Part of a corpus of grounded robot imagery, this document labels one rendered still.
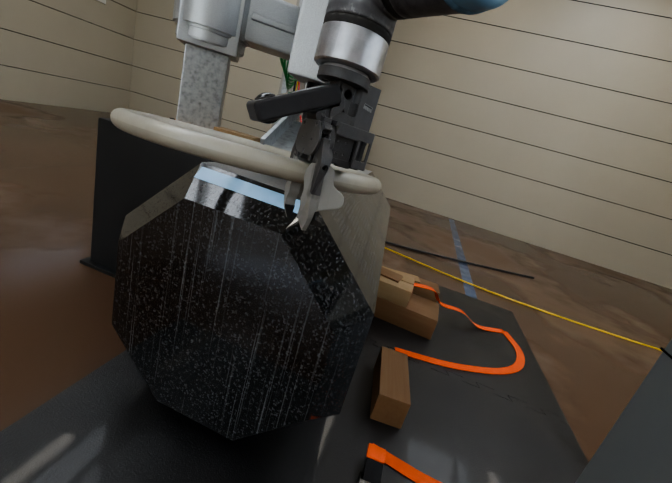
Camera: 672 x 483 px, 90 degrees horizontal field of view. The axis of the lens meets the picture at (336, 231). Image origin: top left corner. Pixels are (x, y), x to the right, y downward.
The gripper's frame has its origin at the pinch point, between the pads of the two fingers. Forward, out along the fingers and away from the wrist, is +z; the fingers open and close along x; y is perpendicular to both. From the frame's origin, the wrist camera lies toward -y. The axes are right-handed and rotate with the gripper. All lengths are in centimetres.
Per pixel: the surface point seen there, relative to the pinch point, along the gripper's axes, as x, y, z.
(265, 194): 37.2, 8.3, 4.6
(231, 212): 37.0, 1.1, 10.5
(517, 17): 351, 428, -274
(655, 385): -30, 56, 11
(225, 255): 36.6, 1.9, 21.6
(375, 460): 14, 55, 76
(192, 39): 136, -6, -39
